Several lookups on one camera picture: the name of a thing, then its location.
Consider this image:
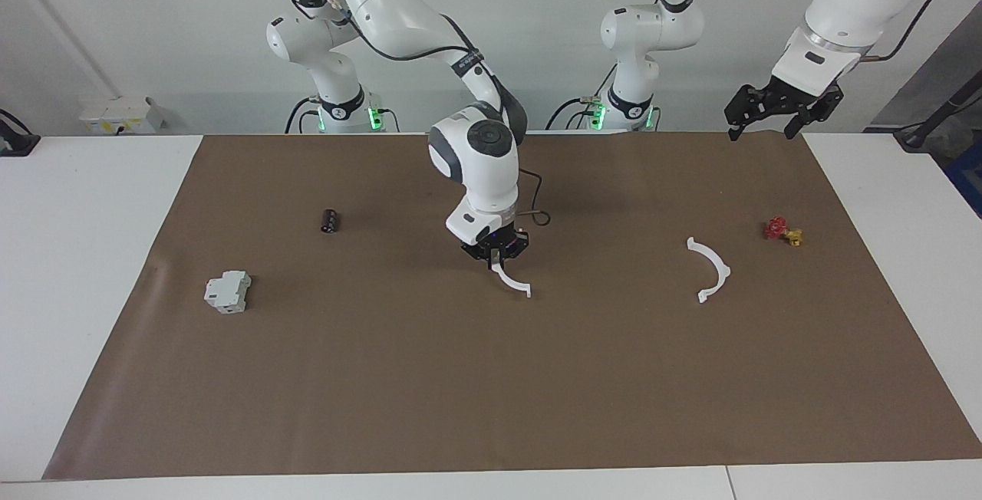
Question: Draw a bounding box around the red and brass valve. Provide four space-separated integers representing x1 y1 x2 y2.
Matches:
763 216 804 248

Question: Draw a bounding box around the grey circuit breaker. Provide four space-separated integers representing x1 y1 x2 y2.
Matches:
203 270 252 314

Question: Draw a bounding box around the black table clamp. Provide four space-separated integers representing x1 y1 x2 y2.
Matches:
0 109 41 157

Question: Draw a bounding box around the white half-ring pipe clamp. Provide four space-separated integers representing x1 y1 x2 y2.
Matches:
686 237 732 304
491 252 533 299

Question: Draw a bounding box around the white power strip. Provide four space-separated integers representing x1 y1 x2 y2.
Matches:
79 96 166 135

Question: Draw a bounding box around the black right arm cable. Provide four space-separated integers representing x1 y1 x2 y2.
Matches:
292 0 552 227

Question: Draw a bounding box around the black stand leg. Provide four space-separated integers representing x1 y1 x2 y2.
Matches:
894 71 982 150

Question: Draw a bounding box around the brown paper table mat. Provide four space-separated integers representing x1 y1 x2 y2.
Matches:
42 132 982 480

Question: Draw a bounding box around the blue crate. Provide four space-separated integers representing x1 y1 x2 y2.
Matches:
945 143 982 219

